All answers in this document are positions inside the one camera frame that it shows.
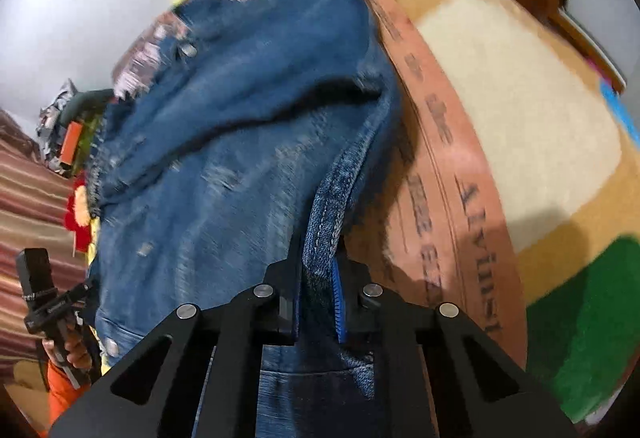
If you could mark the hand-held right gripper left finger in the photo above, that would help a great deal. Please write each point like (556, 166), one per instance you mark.
(287, 313)

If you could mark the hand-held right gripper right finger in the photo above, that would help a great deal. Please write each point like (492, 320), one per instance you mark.
(339, 300)

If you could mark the blue denim jacket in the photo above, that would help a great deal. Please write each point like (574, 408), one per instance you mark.
(225, 142)

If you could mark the person's left hand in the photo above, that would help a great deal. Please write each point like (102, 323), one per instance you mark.
(75, 350)

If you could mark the yellow soft toy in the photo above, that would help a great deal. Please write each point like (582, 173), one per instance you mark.
(92, 243)

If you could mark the red plush toy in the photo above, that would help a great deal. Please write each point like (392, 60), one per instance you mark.
(77, 213)

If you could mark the orange box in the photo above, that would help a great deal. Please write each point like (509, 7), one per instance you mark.
(71, 142)

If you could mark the green patterned cloth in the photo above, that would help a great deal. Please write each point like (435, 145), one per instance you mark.
(90, 142)

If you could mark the pile of clutter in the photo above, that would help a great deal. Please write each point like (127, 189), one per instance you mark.
(52, 117)

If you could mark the dark grey round cushion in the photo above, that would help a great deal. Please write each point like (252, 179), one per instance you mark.
(87, 102)

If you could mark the bed with printed cover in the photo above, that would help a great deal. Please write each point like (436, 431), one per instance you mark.
(500, 92)

